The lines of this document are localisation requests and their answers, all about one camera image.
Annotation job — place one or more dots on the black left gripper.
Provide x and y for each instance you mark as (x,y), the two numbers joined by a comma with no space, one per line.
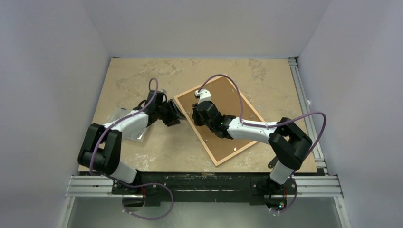
(175,116)

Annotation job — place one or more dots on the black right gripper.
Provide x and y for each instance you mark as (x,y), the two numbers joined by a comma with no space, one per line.
(197,114)

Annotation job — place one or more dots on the wooden picture frame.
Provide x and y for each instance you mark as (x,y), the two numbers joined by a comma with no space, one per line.
(225,103)

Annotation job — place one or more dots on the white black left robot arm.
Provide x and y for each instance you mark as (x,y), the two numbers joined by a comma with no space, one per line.
(101,148)

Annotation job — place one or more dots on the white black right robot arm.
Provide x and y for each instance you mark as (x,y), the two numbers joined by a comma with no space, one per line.
(289,142)

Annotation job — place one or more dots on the clear plastic screw box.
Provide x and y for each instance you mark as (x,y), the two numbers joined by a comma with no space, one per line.
(130,126)

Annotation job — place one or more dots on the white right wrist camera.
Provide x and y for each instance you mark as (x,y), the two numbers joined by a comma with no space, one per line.
(202,95)

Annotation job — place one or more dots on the aluminium side rail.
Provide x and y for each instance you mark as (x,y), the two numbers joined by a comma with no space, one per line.
(309,122)

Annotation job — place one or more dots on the aluminium front rail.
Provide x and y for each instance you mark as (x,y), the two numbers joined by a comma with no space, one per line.
(307,186)

